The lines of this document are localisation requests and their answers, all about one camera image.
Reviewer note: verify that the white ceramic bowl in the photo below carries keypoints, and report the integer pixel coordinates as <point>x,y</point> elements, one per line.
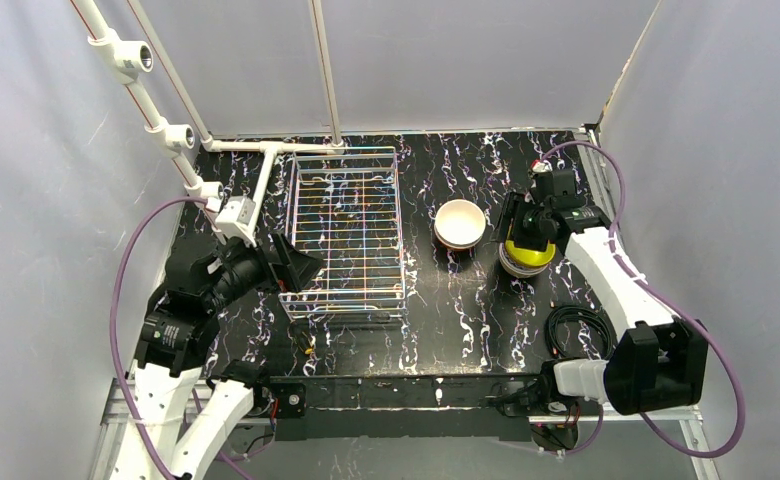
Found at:
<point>457,247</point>

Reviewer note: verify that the white wire dish rack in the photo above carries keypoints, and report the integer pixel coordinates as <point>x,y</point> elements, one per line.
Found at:
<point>344,209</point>

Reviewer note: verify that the beige ceramic bowl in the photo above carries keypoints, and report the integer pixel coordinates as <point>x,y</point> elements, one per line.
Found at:
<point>460,221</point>

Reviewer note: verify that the yellow-green plastic bowl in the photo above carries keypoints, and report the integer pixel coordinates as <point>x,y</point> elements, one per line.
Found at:
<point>530,257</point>

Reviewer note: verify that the white pvc pipe frame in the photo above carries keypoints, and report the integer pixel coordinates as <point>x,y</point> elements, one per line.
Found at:
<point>129,60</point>

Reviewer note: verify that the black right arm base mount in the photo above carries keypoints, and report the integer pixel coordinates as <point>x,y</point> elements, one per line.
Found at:
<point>532,398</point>

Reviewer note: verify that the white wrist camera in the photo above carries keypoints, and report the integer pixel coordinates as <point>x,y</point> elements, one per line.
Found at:
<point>235,219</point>
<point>540,167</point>

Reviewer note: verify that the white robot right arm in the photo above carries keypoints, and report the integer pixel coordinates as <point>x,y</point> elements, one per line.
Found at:
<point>657,360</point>

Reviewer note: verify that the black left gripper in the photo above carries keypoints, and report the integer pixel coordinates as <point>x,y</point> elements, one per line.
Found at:
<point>280,263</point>

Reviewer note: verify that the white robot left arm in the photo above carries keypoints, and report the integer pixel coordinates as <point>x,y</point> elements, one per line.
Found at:
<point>202,278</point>

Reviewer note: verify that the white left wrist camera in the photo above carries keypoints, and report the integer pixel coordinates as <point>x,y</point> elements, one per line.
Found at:
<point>235,219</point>

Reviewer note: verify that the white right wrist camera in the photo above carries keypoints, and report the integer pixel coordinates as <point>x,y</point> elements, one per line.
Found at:
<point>540,167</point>

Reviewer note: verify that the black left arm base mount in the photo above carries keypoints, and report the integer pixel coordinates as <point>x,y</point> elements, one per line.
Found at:
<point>277,397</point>

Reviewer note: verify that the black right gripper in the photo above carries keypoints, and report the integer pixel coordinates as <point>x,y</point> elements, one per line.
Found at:
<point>515,223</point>

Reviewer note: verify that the red patterned bowl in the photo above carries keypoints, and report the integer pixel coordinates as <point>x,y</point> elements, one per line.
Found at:
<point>518,269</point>

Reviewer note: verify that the white striped bottom bowl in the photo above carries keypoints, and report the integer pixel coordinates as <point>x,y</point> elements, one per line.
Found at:
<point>520,271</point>

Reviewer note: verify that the aluminium base frame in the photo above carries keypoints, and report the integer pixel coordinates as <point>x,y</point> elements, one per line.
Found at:
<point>468,323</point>

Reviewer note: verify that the black yellow screwdriver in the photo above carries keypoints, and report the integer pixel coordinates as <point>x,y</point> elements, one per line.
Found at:
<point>301,336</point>

